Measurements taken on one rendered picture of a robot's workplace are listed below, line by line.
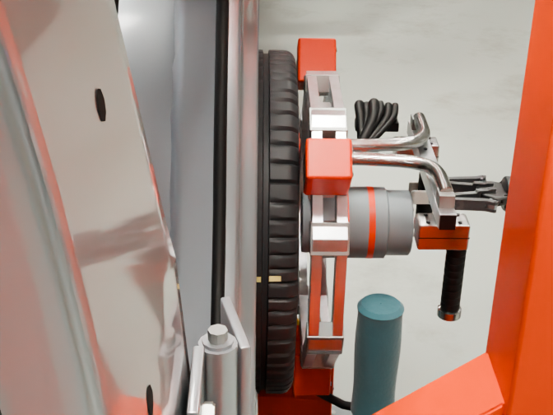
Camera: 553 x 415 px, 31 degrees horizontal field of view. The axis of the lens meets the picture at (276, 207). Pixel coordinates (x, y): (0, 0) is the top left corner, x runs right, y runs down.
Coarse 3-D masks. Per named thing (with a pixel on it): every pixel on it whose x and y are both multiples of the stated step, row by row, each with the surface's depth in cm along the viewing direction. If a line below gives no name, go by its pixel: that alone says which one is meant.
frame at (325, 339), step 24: (312, 72) 191; (336, 72) 192; (312, 96) 180; (336, 96) 180; (312, 120) 172; (336, 120) 172; (312, 216) 167; (336, 216) 170; (312, 240) 166; (336, 240) 166; (312, 264) 168; (336, 264) 168; (312, 288) 170; (336, 288) 170; (312, 312) 173; (336, 312) 173; (312, 336) 175; (336, 336) 175; (312, 360) 187; (336, 360) 187
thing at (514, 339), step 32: (544, 0) 127; (544, 32) 126; (544, 64) 126; (544, 96) 126; (544, 128) 126; (544, 160) 126; (512, 192) 141; (544, 192) 127; (512, 224) 141; (544, 224) 129; (512, 256) 141; (544, 256) 131; (512, 288) 141; (544, 288) 133; (512, 320) 141; (544, 320) 136; (512, 352) 141; (544, 352) 138; (512, 384) 141; (544, 384) 141
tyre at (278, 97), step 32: (288, 64) 178; (288, 96) 170; (288, 128) 166; (288, 160) 164; (288, 192) 162; (288, 224) 162; (288, 256) 163; (288, 288) 164; (256, 320) 166; (288, 320) 166; (256, 352) 170; (288, 352) 171; (256, 384) 179; (288, 384) 181
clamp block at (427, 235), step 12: (420, 216) 177; (432, 216) 177; (420, 228) 174; (432, 228) 174; (456, 228) 174; (468, 228) 174; (420, 240) 175; (432, 240) 175; (444, 240) 175; (456, 240) 175; (468, 240) 175
